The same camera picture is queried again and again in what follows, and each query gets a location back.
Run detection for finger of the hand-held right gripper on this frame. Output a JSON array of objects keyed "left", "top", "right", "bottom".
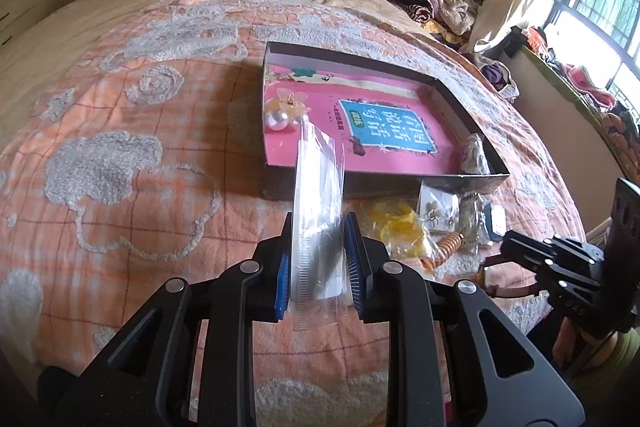
[
  {"left": 534, "top": 269, "right": 571, "bottom": 306},
  {"left": 500, "top": 231, "right": 556, "bottom": 270}
]

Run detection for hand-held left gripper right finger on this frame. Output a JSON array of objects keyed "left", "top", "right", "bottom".
[{"left": 342, "top": 212, "right": 586, "bottom": 427}]

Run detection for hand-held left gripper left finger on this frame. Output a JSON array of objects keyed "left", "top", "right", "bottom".
[{"left": 37, "top": 212, "right": 293, "bottom": 427}]

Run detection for small blue box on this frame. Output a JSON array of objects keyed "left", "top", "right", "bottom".
[{"left": 482, "top": 203, "right": 507, "bottom": 242}]

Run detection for red strap with gold buckle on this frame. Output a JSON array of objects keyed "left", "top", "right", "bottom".
[{"left": 477, "top": 257, "right": 543, "bottom": 300}]

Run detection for yellow item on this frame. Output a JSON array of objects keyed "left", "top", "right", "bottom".
[{"left": 360, "top": 201, "right": 433, "bottom": 260}]

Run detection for clear plastic bag with dark item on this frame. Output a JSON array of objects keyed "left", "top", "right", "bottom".
[{"left": 290, "top": 117, "right": 348, "bottom": 333}]

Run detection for orange ribbed bracelet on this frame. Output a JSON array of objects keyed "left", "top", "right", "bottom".
[{"left": 420, "top": 232, "right": 463, "bottom": 275}]

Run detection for dark cardboard box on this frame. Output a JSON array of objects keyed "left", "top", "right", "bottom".
[{"left": 261, "top": 41, "right": 511, "bottom": 202}]

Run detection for earring card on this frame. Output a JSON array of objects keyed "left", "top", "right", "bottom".
[{"left": 419, "top": 182, "right": 460, "bottom": 228}]

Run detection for person's green clothing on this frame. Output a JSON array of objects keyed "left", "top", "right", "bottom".
[{"left": 575, "top": 332, "right": 640, "bottom": 380}]

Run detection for crumpled clear bag in box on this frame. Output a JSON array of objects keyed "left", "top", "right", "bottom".
[{"left": 460, "top": 134, "right": 493, "bottom": 175}]

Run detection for pink book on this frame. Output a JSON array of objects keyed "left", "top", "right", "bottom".
[{"left": 264, "top": 63, "right": 463, "bottom": 175}]

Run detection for peach plaid blanket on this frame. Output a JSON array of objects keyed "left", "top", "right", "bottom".
[{"left": 0, "top": 0, "right": 588, "bottom": 427}]

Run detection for pearl hair clip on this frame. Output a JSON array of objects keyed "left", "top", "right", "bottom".
[{"left": 264, "top": 88, "right": 312, "bottom": 132}]

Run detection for clothes on window sill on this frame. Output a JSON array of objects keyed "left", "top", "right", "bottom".
[{"left": 520, "top": 27, "right": 640, "bottom": 168}]

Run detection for white bag with purple clothes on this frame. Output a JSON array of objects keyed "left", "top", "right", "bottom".
[{"left": 475, "top": 57, "right": 521, "bottom": 100}]

